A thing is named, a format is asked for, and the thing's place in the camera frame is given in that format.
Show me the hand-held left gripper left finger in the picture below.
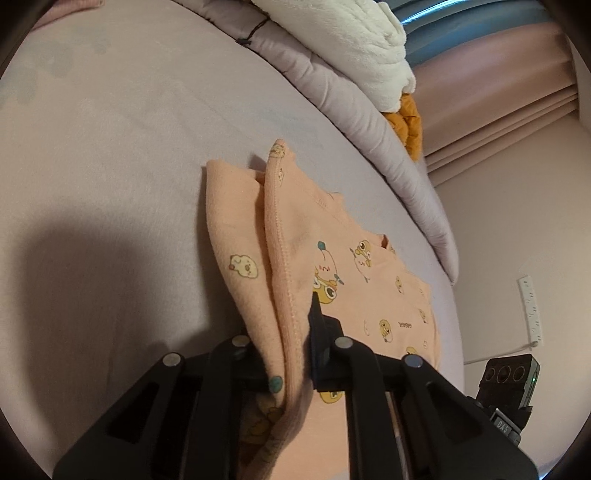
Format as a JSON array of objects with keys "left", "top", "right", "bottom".
[{"left": 52, "top": 335, "right": 282, "bottom": 480}]

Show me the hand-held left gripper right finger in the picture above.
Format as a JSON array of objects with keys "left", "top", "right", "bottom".
[{"left": 307, "top": 291, "right": 541, "bottom": 480}]

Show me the peach printed long-sleeve shirt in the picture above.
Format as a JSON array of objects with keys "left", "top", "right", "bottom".
[{"left": 204, "top": 138, "right": 441, "bottom": 480}]

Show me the white power strip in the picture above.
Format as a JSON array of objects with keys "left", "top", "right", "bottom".
[{"left": 518, "top": 275, "right": 542, "bottom": 347}]

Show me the lavender duvet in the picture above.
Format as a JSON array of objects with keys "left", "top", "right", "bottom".
[{"left": 185, "top": 0, "right": 460, "bottom": 284}]

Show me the lavender bed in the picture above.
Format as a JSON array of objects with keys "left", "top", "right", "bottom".
[{"left": 0, "top": 0, "right": 465, "bottom": 480}]

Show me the pink curtain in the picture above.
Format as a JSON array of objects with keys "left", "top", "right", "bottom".
[{"left": 411, "top": 21, "right": 581, "bottom": 174}]

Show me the white fluffy blanket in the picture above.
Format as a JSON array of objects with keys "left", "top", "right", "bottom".
[{"left": 252, "top": 0, "right": 423, "bottom": 162}]

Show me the blue curtain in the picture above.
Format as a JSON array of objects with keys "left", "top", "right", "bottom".
[{"left": 379, "top": 0, "right": 562, "bottom": 68}]

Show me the black duvet tie cord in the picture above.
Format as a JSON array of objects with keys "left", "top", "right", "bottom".
[{"left": 235, "top": 16, "right": 271, "bottom": 47}]

